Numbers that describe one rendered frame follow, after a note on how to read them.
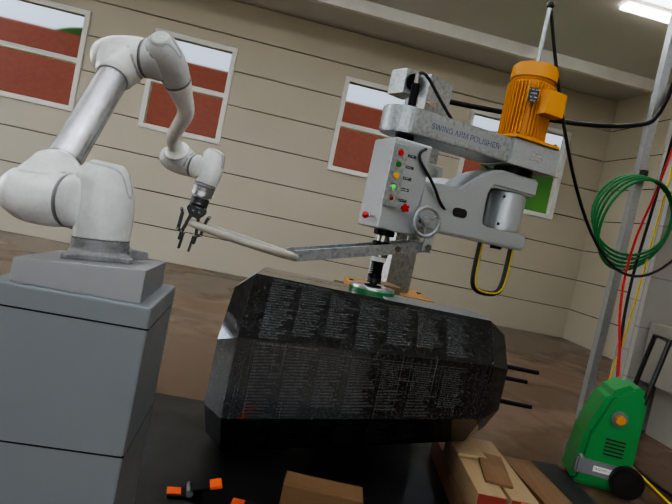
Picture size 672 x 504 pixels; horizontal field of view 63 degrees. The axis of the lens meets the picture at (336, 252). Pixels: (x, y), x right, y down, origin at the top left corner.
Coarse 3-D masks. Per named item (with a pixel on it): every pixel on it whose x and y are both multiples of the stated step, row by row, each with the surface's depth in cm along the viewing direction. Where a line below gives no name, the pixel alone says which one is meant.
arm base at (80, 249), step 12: (72, 240) 152; (84, 240) 149; (96, 240) 150; (72, 252) 148; (84, 252) 149; (96, 252) 150; (108, 252) 151; (120, 252) 154; (132, 252) 158; (144, 252) 160
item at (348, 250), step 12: (396, 240) 272; (408, 240) 274; (300, 252) 242; (312, 252) 244; (324, 252) 246; (336, 252) 248; (348, 252) 251; (360, 252) 253; (372, 252) 255; (384, 252) 258; (396, 252) 260; (408, 252) 262; (420, 252) 265
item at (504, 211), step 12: (492, 192) 284; (504, 192) 280; (492, 204) 283; (504, 204) 279; (516, 204) 279; (492, 216) 282; (504, 216) 279; (516, 216) 280; (504, 228) 279; (516, 228) 281
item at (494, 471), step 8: (472, 440) 260; (456, 448) 245; (464, 448) 247; (472, 448) 250; (464, 456) 241; (472, 456) 241; (480, 456) 242; (488, 456) 245; (496, 456) 247; (480, 464) 235; (488, 464) 235; (496, 464) 237; (488, 472) 227; (496, 472) 228; (504, 472) 230; (488, 480) 219; (496, 480) 220; (504, 480) 222; (512, 488) 218
